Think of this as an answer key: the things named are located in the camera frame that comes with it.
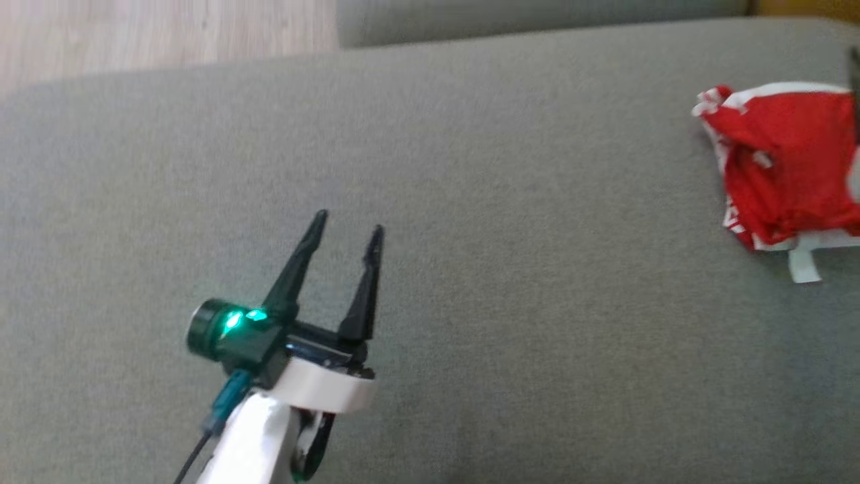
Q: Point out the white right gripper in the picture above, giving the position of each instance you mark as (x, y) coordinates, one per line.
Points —
(856, 175)

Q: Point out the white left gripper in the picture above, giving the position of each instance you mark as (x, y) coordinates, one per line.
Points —
(322, 383)

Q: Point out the red basketball jersey number 23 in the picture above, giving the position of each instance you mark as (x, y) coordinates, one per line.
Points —
(804, 263)

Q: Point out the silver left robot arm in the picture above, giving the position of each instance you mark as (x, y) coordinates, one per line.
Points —
(255, 444)

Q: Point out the yellow sofa backrest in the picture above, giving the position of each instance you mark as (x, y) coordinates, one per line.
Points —
(806, 7)

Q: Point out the wide grey sofa chaise cushion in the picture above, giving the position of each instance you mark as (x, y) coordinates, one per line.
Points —
(504, 269)

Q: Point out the grey sofa seat cushion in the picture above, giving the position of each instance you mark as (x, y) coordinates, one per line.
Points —
(537, 20)

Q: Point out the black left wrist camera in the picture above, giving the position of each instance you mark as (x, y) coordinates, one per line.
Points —
(235, 333)

